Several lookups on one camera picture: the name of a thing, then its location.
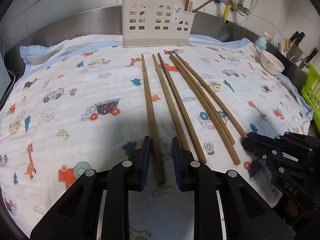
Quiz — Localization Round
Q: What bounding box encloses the white ceramic bowl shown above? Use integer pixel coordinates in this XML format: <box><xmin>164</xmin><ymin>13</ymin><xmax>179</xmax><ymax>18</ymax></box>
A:
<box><xmin>260</xmin><ymin>50</ymin><xmax>285</xmax><ymax>76</ymax></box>

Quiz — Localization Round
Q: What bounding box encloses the white appliance door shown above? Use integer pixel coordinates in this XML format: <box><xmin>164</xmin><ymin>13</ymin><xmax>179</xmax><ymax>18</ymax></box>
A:
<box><xmin>0</xmin><ymin>55</ymin><xmax>16</xmax><ymax>100</ymax></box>

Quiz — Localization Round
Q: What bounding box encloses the brass water valve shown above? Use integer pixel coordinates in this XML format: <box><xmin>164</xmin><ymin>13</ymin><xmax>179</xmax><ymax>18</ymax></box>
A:
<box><xmin>214</xmin><ymin>0</ymin><xmax>235</xmax><ymax>5</ymax></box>
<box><xmin>231</xmin><ymin>3</ymin><xmax>249</xmax><ymax>17</ymax></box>

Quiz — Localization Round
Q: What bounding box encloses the teal soap bottle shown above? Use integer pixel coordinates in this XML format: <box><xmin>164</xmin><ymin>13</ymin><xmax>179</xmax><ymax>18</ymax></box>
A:
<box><xmin>254</xmin><ymin>31</ymin><xmax>271</xmax><ymax>51</ymax></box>

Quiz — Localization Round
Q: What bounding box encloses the black knife block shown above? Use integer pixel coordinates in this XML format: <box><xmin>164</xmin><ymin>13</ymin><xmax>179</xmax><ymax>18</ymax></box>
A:
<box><xmin>276</xmin><ymin>31</ymin><xmax>318</xmax><ymax>89</ymax></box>

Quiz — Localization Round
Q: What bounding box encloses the white cartoon print cloth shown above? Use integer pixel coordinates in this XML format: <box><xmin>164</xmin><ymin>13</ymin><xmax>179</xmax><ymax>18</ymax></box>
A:
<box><xmin>1</xmin><ymin>35</ymin><xmax>313</xmax><ymax>239</ymax></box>

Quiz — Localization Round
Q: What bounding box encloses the green plastic basket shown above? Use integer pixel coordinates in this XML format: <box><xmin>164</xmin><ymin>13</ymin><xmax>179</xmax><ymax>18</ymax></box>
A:
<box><xmin>301</xmin><ymin>63</ymin><xmax>320</xmax><ymax>131</ymax></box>

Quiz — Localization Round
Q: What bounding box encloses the beige plastic utensil holder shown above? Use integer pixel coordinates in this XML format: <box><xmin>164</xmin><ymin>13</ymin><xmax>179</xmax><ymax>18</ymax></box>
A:
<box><xmin>122</xmin><ymin>0</ymin><xmax>195</xmax><ymax>47</ymax></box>

